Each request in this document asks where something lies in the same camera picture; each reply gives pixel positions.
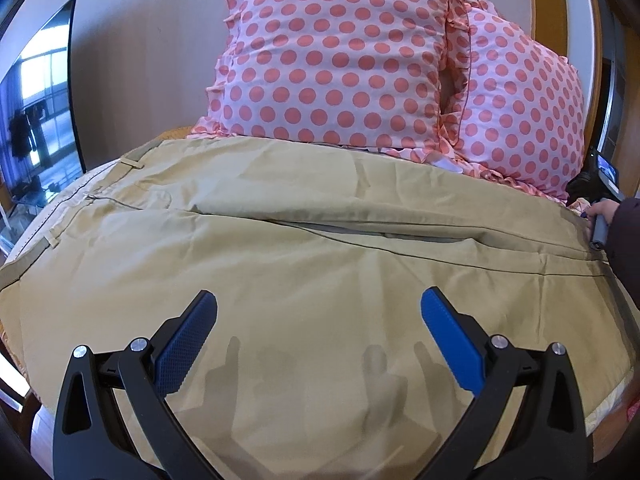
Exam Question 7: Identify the khaki pants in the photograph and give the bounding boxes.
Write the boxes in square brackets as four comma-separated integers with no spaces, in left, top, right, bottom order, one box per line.
[1,138,639,479]

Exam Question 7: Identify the person's right hand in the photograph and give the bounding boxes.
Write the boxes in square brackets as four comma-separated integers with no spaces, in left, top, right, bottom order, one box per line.
[586,198,620,224]

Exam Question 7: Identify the yellow patterned bedspread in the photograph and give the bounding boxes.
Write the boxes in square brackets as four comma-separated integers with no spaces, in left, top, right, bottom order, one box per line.
[0,194,640,438]

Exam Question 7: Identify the right polka dot pillow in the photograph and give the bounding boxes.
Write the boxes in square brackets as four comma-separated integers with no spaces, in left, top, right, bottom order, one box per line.
[438,0,585,202]

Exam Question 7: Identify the polka dot pillow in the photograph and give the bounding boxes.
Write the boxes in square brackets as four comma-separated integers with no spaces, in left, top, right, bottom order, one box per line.
[438,0,585,202]
[194,0,452,162]

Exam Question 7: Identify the left polka dot pillow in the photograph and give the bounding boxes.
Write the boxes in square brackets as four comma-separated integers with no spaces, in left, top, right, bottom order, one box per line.
[194,0,452,162]

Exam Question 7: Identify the wooden door frame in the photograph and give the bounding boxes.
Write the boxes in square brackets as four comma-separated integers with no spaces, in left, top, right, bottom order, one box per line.
[532,0,602,144]

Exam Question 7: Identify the wall television screen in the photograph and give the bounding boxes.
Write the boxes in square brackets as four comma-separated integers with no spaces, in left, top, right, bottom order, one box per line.
[0,0,87,221]

